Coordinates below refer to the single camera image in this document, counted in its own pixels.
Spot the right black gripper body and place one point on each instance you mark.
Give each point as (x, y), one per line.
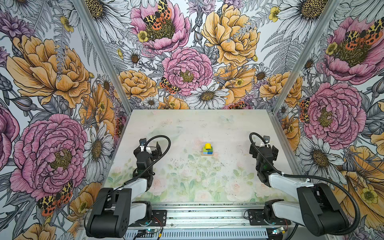
(254, 149)

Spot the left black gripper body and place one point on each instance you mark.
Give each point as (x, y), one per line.
(155, 154)

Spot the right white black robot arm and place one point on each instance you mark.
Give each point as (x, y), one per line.
(317, 208)

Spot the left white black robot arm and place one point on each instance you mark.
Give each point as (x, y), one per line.
(115, 209)

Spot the left green circuit board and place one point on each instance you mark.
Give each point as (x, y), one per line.
(150, 233)

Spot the green circuit board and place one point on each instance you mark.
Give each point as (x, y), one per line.
(277, 231)
(150, 233)

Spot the right green circuit board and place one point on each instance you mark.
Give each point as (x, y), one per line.
(277, 231)

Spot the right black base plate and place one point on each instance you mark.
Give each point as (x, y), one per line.
(258, 217)

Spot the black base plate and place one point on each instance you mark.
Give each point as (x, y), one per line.
(159, 219)
(258, 217)

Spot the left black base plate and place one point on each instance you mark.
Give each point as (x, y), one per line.
(159, 219)

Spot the white vented cable duct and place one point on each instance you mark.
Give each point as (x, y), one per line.
(205, 234)

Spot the aluminium mounting rail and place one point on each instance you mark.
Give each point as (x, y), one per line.
(207, 215)

